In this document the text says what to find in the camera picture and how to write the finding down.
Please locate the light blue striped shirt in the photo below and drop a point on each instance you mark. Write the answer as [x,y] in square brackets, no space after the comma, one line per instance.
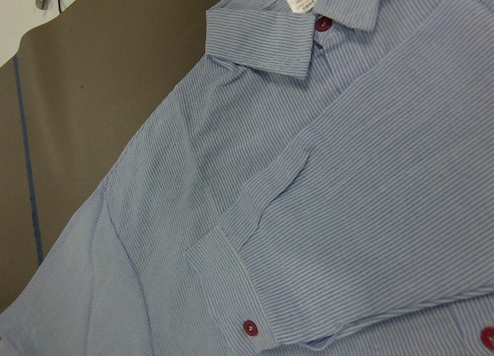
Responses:
[320,183]

